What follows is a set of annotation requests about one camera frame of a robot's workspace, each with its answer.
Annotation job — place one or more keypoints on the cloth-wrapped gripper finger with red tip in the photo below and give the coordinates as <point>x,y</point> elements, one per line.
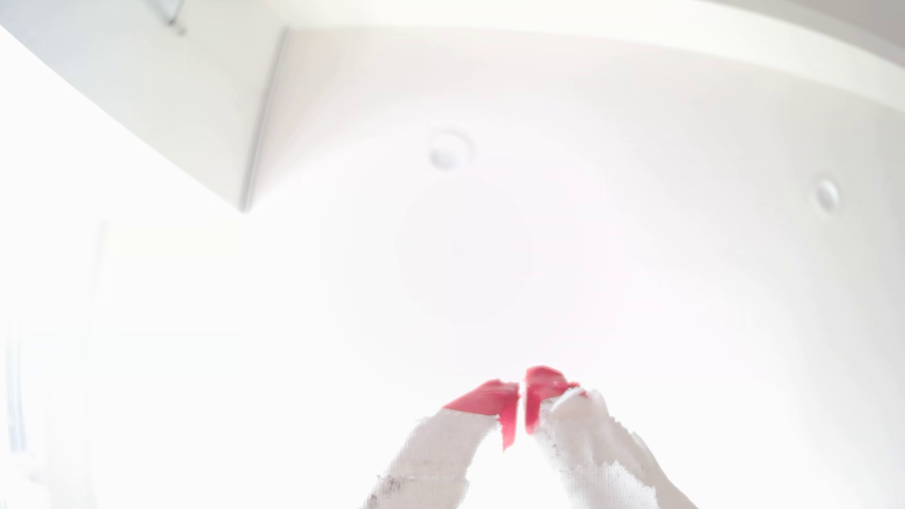
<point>452,452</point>
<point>587,445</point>

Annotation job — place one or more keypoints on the round recessed ceiling light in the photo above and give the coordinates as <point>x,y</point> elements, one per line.
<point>827,195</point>
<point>449,150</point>

